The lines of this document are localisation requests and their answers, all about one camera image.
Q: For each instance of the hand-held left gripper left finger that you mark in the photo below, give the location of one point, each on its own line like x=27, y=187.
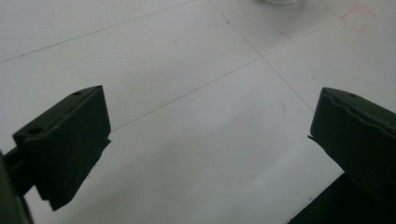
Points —
x=67, y=143

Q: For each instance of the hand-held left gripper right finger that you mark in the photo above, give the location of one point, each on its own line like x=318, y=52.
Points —
x=358, y=140

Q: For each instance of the clear glass jar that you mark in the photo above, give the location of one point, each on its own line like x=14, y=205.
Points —
x=280, y=2

